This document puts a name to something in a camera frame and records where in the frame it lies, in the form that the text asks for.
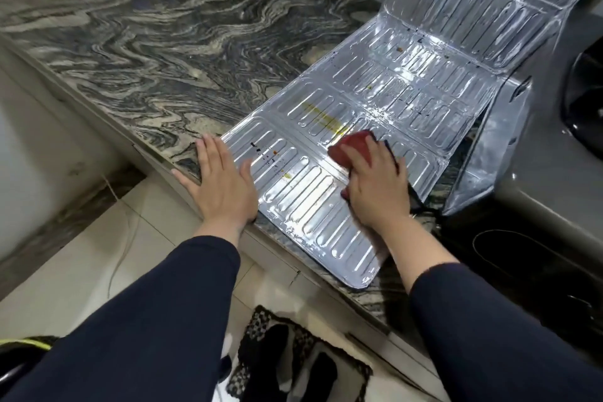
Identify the person's right hand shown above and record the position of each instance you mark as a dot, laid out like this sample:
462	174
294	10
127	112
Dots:
377	182

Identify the person's left hand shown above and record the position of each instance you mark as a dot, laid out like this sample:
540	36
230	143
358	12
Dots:
225	189

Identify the person's left thumb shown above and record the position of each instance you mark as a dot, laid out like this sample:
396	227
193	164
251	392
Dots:
184	179

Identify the person's right fingers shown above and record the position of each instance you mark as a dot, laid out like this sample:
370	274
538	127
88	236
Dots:
365	154

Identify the red cleaning sponge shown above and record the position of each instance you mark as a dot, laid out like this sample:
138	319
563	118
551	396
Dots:
354	145

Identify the silver foil splash guard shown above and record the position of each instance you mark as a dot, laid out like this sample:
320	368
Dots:
400	100

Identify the person's right forearm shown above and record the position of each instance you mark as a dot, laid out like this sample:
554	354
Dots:
480	321

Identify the person's left forearm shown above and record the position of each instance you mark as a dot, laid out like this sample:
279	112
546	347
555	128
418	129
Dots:
132	321

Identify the black gas stove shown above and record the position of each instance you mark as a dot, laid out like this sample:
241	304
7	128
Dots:
541	208

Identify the black patterned floor mat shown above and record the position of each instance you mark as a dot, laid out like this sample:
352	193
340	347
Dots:
294	361

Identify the black and yellow object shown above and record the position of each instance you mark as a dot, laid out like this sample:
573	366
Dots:
23	359

